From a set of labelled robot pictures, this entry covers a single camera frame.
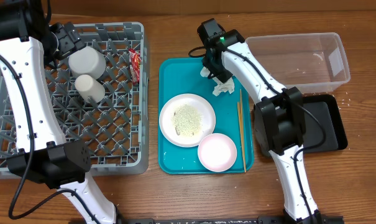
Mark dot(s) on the grey dishwasher rack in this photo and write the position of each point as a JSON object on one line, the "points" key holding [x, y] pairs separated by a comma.
{"points": [[116, 130]]}

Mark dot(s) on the upper crumpled white napkin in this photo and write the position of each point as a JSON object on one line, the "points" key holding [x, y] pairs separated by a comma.
{"points": [[204, 72]]}

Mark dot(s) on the clear plastic bin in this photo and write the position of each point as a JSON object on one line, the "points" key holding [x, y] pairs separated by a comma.
{"points": [[314, 62]]}

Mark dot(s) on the black plastic tray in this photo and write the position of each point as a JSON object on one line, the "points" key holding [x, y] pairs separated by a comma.
{"points": [[324, 124]]}

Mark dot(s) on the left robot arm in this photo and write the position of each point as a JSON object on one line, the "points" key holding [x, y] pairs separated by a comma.
{"points": [[29, 43]]}

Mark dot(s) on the teal plastic tray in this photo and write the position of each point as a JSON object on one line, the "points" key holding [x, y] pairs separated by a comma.
{"points": [[182, 75]]}

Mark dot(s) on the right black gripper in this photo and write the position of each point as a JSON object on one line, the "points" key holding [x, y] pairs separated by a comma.
{"points": [[221, 74]]}

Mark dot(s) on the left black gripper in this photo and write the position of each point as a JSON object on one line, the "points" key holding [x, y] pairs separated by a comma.
{"points": [[69, 39]]}

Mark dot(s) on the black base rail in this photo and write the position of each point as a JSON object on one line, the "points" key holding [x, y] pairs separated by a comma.
{"points": [[260, 220]]}

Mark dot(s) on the left wooden chopstick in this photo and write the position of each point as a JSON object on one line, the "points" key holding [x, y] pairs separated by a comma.
{"points": [[241, 135]]}

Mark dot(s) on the crumpled white napkin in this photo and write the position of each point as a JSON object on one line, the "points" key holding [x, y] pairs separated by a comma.
{"points": [[221, 87], [204, 72]]}

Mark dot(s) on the white plastic cup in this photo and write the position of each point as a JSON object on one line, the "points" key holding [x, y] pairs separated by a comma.
{"points": [[89, 87]]}

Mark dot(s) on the right wooden chopstick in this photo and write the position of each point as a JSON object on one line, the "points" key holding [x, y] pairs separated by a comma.
{"points": [[240, 94]]}

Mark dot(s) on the large white plate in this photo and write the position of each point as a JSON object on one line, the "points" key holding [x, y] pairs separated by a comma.
{"points": [[186, 119]]}

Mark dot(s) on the red sauce packet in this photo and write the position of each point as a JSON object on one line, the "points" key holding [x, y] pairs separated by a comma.
{"points": [[135, 63]]}

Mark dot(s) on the wooden chopstick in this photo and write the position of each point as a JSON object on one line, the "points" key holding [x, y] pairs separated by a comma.
{"points": [[241, 135], [240, 94]]}

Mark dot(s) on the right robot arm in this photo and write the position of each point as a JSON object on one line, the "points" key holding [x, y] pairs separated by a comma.
{"points": [[299, 206]]}

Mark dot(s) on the grey bowl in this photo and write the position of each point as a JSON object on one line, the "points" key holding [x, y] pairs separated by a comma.
{"points": [[87, 61]]}

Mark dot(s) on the lower crumpled white napkin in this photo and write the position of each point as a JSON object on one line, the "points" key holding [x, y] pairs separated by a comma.
{"points": [[221, 87]]}

